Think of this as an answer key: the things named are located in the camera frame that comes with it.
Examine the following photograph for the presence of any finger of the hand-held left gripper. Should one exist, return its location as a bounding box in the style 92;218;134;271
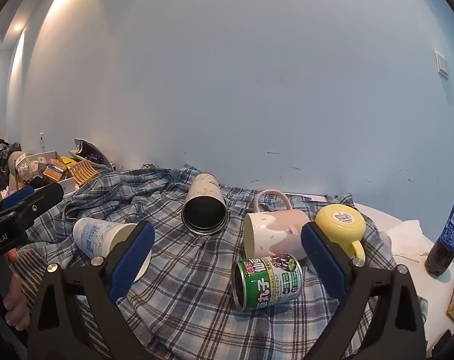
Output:
0;186;35;218
9;182;65;230

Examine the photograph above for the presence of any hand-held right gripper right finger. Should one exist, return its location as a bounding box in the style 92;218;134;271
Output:
300;221;427;360

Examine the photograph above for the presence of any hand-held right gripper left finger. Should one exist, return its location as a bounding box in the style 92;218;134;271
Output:
27;220;156;360

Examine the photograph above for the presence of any white blue-print paper cup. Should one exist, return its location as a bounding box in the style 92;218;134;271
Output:
73;217;153;283

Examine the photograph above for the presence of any steel tumbler cup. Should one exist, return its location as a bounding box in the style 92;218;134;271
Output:
181;173;230;237

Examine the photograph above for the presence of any person's left hand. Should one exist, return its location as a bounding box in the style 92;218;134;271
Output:
0;248;32;331

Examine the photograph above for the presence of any yellow small box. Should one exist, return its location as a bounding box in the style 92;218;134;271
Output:
43;162;67;181

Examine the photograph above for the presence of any open cardboard box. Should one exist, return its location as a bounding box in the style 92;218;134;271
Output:
14;151;64;181

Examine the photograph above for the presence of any dark clothes pile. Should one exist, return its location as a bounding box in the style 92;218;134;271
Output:
0;139;22;175

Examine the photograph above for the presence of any yellow slatted rack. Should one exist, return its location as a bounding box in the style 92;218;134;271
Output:
67;158;101;188

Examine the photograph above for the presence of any pink and white mug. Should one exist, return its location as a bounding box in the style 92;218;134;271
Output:
243;189;312;262

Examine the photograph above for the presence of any green labelled tin can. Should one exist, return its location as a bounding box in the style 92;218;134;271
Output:
231;254;304;312

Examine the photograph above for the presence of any grey bag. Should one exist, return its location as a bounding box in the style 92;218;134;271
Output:
68;138;114;170

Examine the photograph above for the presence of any white tissue paper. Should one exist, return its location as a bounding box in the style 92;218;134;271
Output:
379;219;440;268

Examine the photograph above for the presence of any blue grey plaid cloth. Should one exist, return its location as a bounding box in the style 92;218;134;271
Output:
15;163;429;360

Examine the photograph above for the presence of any cola bottle blue label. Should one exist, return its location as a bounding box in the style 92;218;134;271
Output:
425;168;454;280

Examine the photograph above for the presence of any yellow cup with handle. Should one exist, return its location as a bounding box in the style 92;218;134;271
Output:
315;204;367;263

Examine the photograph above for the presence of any white wall switch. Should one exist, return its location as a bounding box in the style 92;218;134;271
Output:
435;50;450;80

